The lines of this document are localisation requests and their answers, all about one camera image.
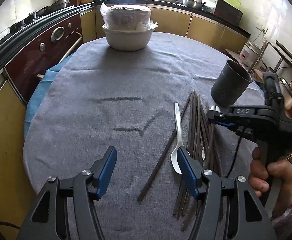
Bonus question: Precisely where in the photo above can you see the thin dark chopstick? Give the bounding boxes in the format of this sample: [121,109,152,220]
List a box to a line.
[194,94,214,170]

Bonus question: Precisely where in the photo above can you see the dark wooden chopstick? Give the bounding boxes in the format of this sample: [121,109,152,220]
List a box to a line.
[173,91,197,220]

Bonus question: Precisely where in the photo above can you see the white ceramic spoon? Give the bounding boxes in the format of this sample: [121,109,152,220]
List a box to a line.
[170,103,184,174]

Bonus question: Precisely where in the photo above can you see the dark brown chopstick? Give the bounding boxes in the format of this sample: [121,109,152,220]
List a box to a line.
[195,98,222,176]

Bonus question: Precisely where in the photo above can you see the brown wooden chopstick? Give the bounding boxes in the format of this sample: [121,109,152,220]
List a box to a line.
[175,91,203,219]

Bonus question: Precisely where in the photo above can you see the dark chopstick apart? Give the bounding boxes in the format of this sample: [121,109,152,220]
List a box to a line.
[136,93,193,203]

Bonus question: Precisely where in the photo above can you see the black utensil holder cup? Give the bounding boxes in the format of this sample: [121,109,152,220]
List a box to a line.
[211,60,253,108]

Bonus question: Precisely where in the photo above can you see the right hand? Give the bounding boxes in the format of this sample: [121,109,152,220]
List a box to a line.
[248,147,292,218]

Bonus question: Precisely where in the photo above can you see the metal storage rack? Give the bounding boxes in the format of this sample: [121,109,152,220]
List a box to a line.
[247,26,292,111]

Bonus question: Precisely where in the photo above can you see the white rice cooker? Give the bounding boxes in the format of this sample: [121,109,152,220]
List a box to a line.
[239,40,260,67]

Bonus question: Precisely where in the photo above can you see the grey tablecloth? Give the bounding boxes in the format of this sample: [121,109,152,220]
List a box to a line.
[22,31,265,240]

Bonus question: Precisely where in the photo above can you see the yellow lower cabinets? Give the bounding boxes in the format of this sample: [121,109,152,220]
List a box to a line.
[80,4,250,52]

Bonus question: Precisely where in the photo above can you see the black microwave oven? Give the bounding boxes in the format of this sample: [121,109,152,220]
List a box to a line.
[202,0,243,26]

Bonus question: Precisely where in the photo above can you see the steel mixing bowl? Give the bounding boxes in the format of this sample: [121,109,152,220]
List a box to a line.
[183,0,206,10]

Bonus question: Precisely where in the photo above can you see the dark red oven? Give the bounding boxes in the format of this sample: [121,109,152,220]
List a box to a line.
[5,14,83,103]

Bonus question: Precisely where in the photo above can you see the plastic wrapped bowl stack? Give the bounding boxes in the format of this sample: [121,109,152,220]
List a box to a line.
[100,3,158,32]

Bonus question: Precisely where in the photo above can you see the black gas stove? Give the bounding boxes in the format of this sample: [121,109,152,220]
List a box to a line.
[0,4,52,55]

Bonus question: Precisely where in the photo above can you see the steel wok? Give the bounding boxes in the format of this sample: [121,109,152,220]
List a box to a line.
[48,0,70,13]

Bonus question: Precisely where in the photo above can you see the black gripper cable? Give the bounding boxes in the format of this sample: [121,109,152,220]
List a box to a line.
[226,134,243,179]

